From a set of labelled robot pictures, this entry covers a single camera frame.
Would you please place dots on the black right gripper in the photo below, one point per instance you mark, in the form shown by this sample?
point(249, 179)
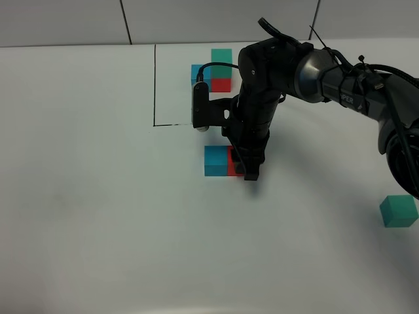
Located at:
point(248, 131)

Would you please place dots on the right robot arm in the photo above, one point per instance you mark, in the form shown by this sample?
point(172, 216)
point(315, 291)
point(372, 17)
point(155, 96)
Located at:
point(282, 66)

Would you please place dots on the red template block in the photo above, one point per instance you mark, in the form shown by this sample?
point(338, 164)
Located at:
point(221, 85)

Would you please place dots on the blue template block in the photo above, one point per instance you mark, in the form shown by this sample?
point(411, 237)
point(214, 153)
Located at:
point(207, 74)

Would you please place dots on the green template block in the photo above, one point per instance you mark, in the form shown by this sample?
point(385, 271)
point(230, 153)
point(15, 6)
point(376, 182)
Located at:
point(221, 55)

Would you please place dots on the loose green block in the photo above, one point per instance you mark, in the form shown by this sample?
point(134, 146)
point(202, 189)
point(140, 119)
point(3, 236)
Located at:
point(399, 211)

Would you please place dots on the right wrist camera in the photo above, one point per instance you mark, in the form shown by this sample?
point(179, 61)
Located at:
point(207, 113)

